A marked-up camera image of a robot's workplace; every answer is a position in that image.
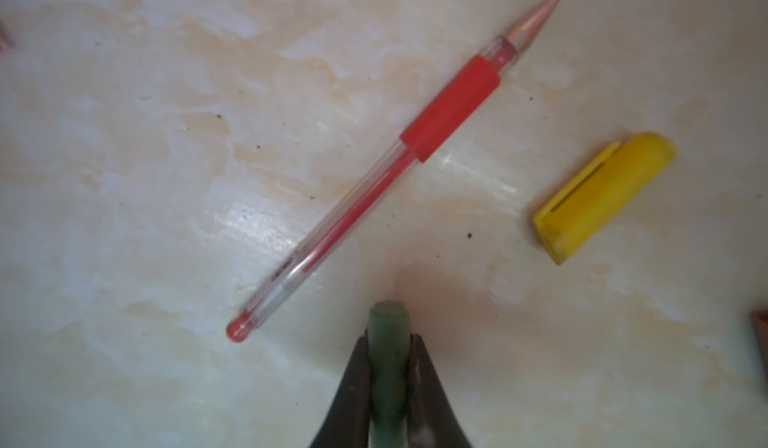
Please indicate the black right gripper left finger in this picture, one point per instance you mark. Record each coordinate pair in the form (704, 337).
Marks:
(347, 422)

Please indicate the yellow pen cap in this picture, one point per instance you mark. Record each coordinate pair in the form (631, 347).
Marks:
(573, 214)

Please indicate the red gel pen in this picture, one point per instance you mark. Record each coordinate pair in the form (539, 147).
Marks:
(460, 98)

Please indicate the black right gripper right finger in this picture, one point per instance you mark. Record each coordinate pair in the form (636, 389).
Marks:
(431, 422)

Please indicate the green pen cap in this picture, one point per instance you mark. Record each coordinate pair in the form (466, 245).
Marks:
(389, 340)

